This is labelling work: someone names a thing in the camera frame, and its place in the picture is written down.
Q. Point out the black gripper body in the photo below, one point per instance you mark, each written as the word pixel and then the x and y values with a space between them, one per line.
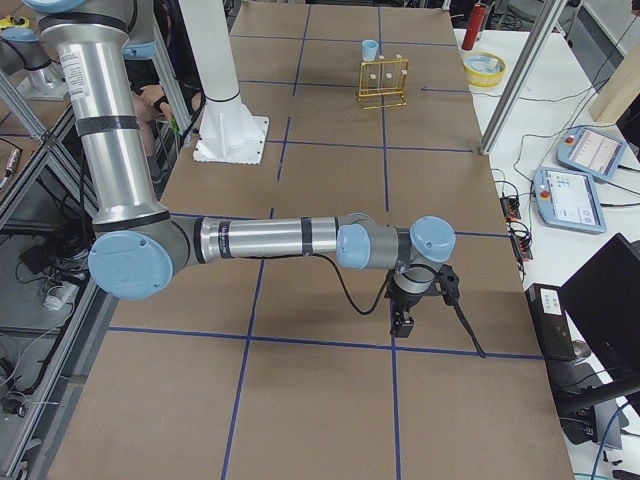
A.
pixel 404 303

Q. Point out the light blue plastic cup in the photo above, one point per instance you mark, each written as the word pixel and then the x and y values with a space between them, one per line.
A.
pixel 369 50

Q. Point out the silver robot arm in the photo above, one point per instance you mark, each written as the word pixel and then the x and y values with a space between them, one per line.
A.
pixel 140 246

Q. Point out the orange terminal block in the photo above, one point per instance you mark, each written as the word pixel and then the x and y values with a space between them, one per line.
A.
pixel 521 249
pixel 510 206

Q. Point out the black computer box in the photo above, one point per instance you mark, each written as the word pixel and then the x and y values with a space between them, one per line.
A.
pixel 550 322

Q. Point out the near teach pendant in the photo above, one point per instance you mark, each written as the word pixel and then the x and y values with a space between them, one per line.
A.
pixel 568 200

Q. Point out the teach pendant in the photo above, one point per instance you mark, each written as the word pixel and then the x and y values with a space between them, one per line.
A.
pixel 591 151
pixel 568 200

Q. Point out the black monitor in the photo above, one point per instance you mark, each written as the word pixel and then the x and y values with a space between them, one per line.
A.
pixel 602 300

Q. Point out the far teach pendant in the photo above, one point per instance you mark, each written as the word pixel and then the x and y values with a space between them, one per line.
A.
pixel 591 151

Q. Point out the yellow bowl with blue plate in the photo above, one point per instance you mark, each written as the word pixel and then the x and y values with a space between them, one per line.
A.
pixel 484 69

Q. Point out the wooden board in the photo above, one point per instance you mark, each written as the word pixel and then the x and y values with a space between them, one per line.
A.
pixel 619 92

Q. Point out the red bottle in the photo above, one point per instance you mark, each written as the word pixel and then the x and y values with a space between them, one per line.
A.
pixel 473 27

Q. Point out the seated person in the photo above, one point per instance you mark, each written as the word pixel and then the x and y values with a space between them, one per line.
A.
pixel 148 95

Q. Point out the white power strip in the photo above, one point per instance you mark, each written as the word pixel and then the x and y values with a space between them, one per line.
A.
pixel 58 295

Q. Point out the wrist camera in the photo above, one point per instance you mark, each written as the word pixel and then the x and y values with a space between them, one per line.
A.
pixel 402 324

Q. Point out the gold wire cup holder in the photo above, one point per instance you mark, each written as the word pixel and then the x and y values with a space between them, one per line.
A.
pixel 382 82

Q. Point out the aluminium frame post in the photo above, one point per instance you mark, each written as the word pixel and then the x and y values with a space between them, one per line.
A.
pixel 532 49

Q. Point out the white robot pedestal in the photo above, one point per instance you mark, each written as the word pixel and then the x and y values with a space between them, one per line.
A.
pixel 228 132

